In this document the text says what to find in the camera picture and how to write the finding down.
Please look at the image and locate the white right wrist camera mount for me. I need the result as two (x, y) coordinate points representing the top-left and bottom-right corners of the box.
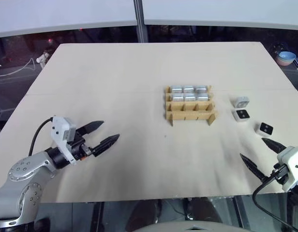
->
(276, 145), (298, 193)

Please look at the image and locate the grey metal pole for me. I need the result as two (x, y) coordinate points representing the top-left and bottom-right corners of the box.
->
(134, 0), (149, 44)

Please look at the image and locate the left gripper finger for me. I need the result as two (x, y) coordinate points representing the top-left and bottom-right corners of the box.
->
(77, 120), (105, 137)
(92, 133), (120, 158)

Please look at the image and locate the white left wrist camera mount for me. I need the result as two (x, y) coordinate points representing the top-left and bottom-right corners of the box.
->
(50, 116), (78, 165)

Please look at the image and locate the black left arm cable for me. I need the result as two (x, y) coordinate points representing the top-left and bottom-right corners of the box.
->
(28, 116), (54, 157)

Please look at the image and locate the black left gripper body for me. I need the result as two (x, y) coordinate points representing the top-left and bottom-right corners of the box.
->
(66, 129), (94, 161)

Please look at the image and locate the small white figure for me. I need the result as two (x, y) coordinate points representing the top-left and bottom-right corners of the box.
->
(36, 52), (50, 67)

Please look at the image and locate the white cable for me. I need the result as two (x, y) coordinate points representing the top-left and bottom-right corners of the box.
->
(0, 58), (40, 78)

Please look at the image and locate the cardboard divider tray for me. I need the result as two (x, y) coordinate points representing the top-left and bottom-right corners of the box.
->
(163, 84), (219, 127)

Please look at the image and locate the dark rounded shape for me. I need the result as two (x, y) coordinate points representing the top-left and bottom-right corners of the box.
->
(126, 199), (163, 232)
(187, 197), (224, 224)

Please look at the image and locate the blue bowl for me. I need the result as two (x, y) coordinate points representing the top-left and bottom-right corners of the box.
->
(277, 51), (297, 63)

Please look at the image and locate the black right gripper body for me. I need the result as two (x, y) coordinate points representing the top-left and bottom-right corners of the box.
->
(267, 163), (291, 187)

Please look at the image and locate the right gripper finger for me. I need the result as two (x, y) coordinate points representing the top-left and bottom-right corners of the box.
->
(261, 137), (287, 153)
(239, 153), (269, 182)

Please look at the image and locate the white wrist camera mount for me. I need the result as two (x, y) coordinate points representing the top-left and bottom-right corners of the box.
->
(50, 116), (78, 165)
(276, 145), (298, 193)

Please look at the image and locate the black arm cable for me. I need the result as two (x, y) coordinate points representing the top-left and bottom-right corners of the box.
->
(252, 169), (298, 232)
(28, 116), (54, 157)

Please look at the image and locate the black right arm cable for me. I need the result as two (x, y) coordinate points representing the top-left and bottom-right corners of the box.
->
(252, 169), (298, 232)

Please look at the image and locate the white cube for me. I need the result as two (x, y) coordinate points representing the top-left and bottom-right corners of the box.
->
(234, 96), (250, 108)
(255, 122), (275, 136)
(232, 109), (251, 122)

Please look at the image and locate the pink bowl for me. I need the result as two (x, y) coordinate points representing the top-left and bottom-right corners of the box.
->
(278, 59), (296, 67)

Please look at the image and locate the black table leg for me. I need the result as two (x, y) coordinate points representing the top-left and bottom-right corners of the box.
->
(232, 195), (246, 229)
(92, 202), (105, 232)

